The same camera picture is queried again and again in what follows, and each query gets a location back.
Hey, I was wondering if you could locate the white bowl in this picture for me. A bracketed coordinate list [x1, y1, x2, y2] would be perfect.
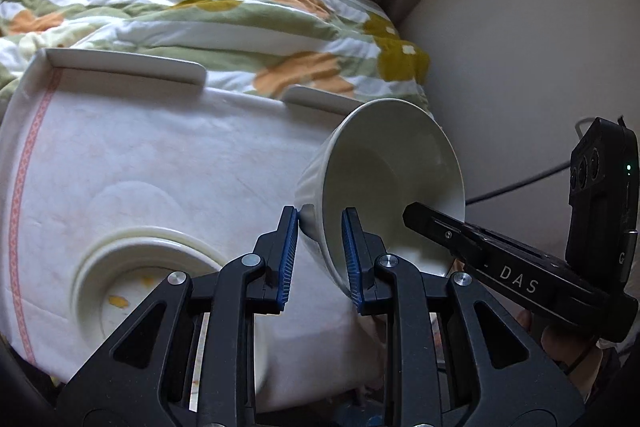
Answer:
[294, 98, 465, 293]

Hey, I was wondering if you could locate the duck cartoon plate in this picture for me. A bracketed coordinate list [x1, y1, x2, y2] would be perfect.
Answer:
[70, 227, 227, 350]

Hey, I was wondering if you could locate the person's right hand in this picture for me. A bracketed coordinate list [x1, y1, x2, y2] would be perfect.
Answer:
[516, 310, 603, 395]

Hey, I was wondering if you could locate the white pink tablecloth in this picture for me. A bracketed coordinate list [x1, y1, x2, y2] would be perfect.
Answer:
[0, 66, 386, 413]

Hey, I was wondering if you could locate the floral green orange duvet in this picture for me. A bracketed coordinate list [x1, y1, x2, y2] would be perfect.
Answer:
[1, 0, 430, 106]

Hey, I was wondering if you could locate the white tray table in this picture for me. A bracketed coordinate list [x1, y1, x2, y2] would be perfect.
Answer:
[39, 48, 362, 116]

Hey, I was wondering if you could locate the black cable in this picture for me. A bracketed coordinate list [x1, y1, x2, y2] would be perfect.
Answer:
[464, 116, 597, 207]

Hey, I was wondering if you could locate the black camera box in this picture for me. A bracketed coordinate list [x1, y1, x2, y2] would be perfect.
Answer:
[565, 117, 639, 289]

